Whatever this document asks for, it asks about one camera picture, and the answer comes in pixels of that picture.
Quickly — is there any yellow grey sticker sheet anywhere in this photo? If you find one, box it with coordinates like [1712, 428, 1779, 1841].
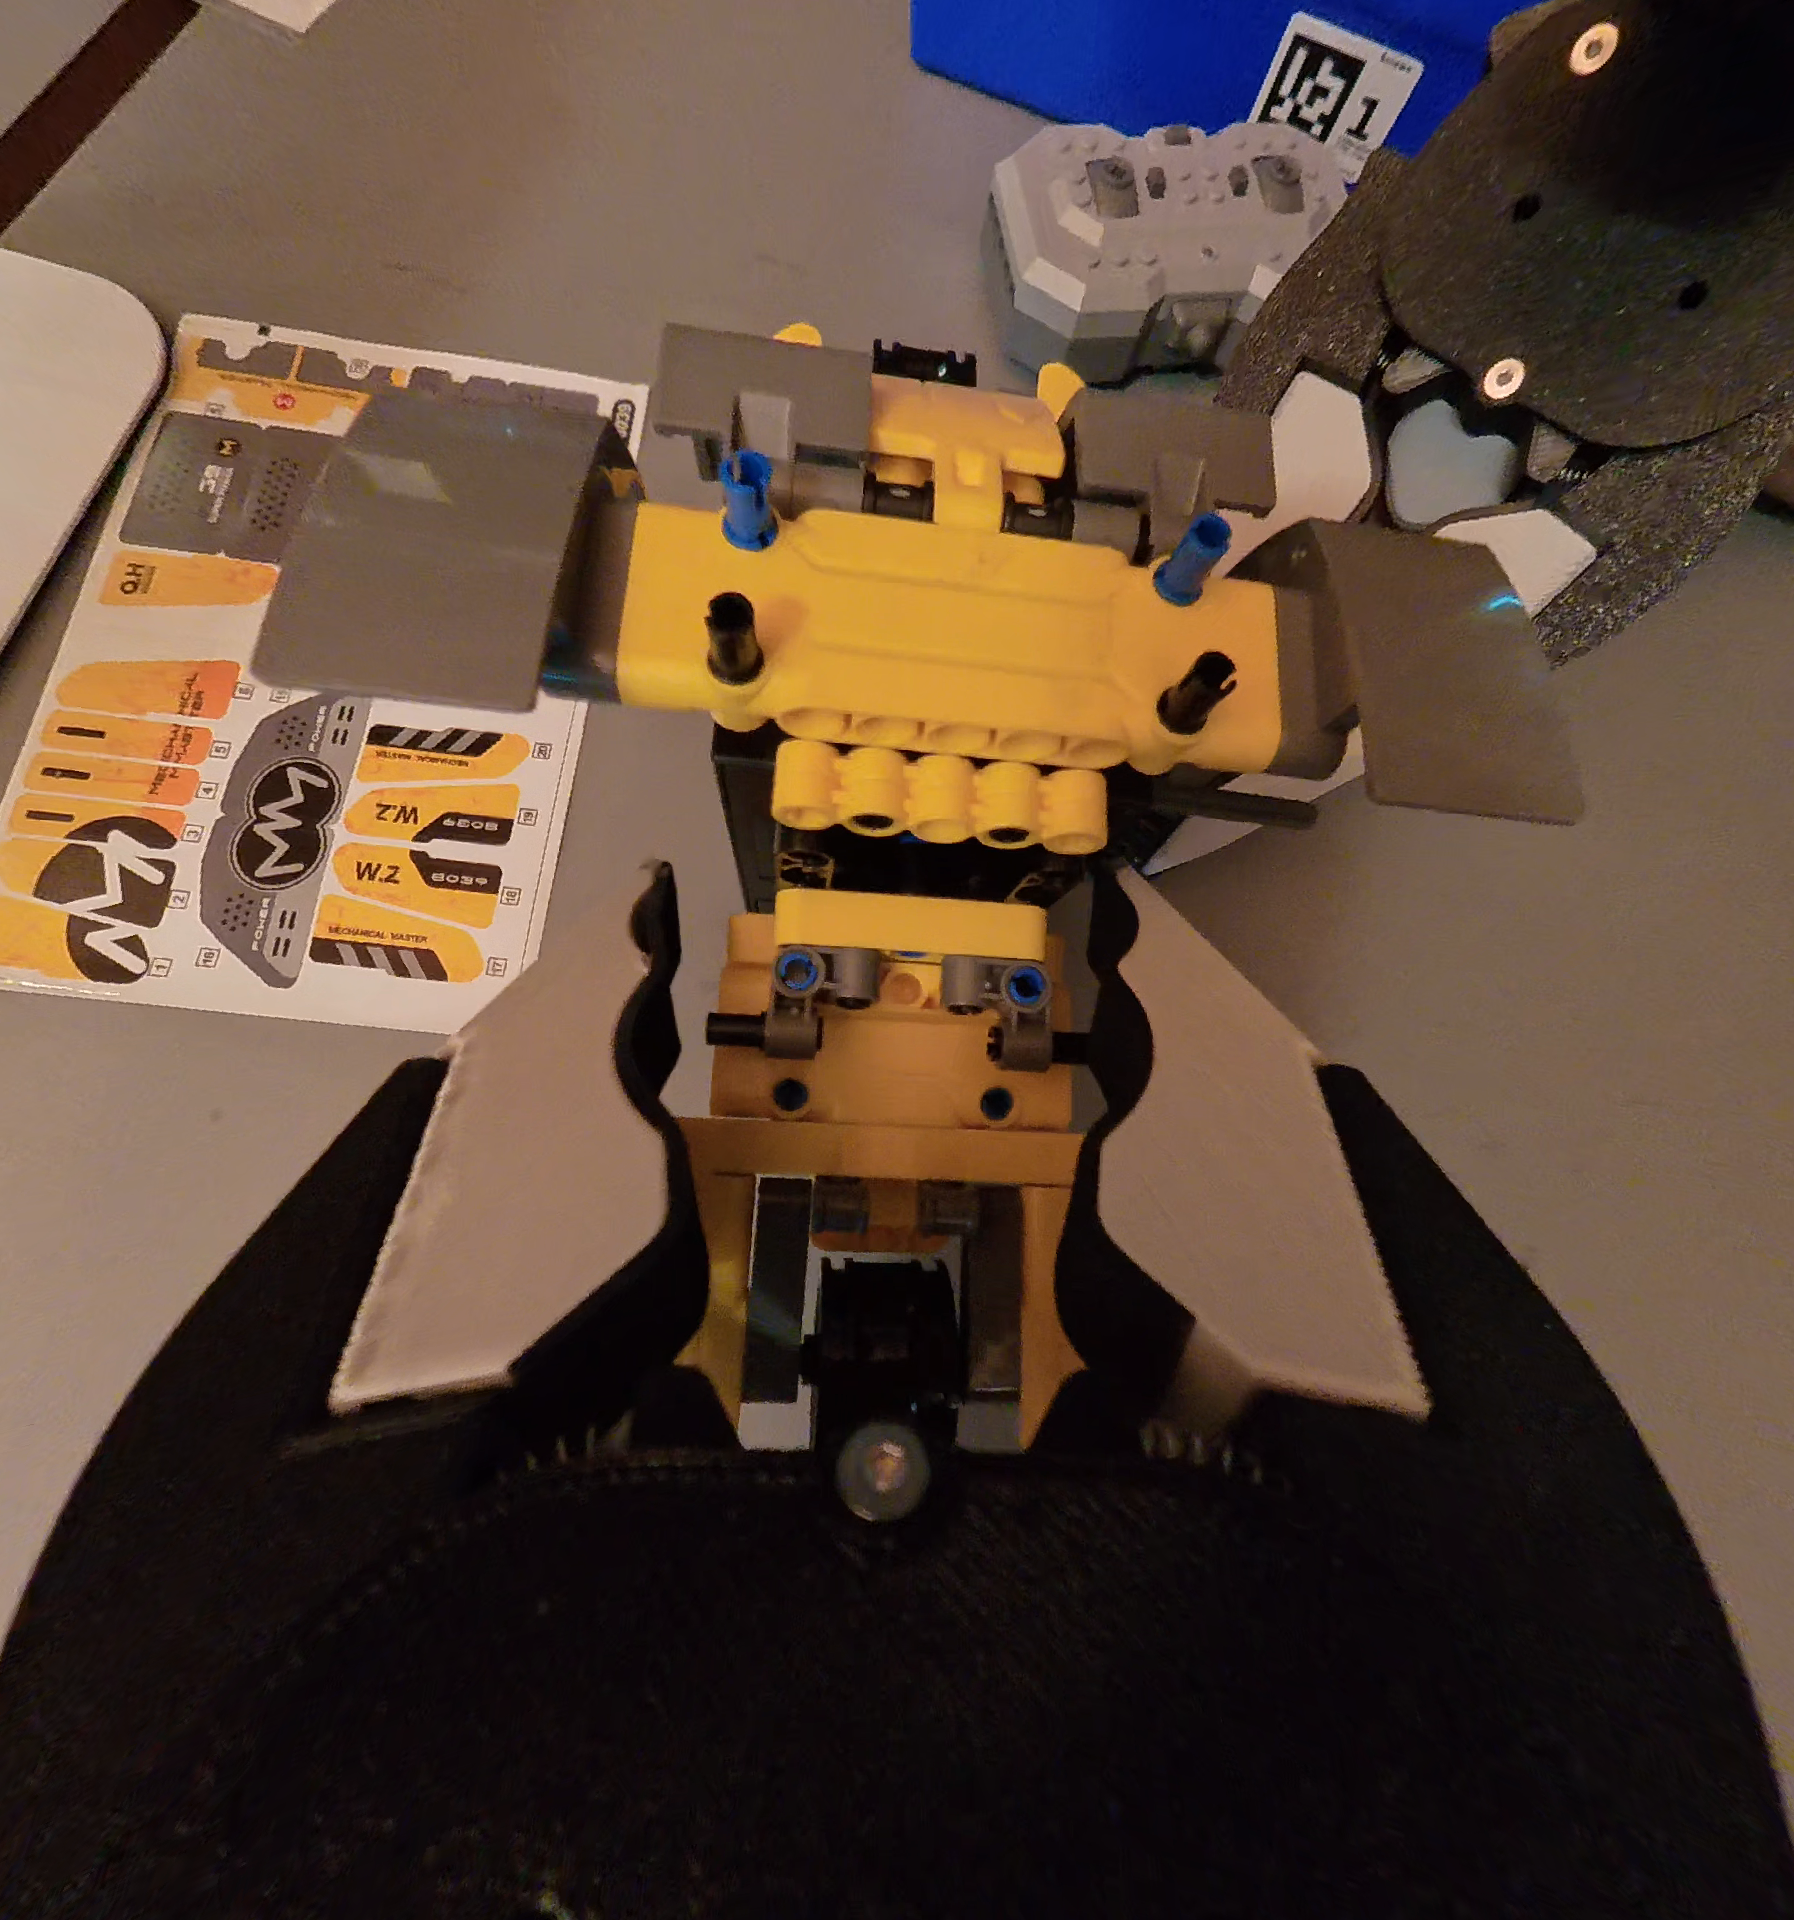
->
[0, 311, 644, 1037]

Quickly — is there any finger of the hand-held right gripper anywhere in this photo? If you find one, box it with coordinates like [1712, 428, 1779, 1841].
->
[1144, 502, 1604, 882]
[1264, 372, 1387, 529]

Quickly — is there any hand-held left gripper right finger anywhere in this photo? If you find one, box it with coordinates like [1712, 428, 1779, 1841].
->
[1069, 870, 1435, 1448]

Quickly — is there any yellow building block vehicle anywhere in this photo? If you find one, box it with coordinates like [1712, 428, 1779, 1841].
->
[252, 319, 1587, 1457]

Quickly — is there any blue plastic bin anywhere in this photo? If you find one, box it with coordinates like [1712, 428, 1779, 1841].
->
[909, 0, 1531, 129]

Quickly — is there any white stand base board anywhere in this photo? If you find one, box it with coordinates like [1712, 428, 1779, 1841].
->
[0, 228, 166, 759]

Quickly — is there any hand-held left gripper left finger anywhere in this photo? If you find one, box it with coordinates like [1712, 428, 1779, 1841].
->
[326, 858, 712, 1418]

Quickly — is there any grey block remote controller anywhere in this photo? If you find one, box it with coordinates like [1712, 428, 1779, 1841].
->
[988, 120, 1355, 384]

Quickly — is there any white coded tag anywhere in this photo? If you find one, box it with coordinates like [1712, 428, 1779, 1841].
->
[1249, 12, 1427, 159]

